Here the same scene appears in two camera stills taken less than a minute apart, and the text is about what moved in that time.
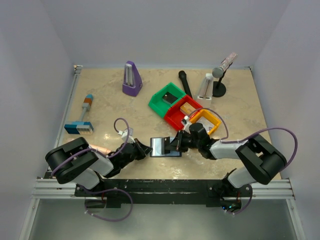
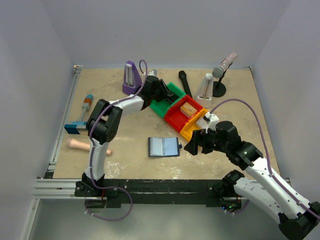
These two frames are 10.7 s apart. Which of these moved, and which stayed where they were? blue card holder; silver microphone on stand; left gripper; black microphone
Moved: left gripper
Stayed: black microphone; blue card holder; silver microphone on stand
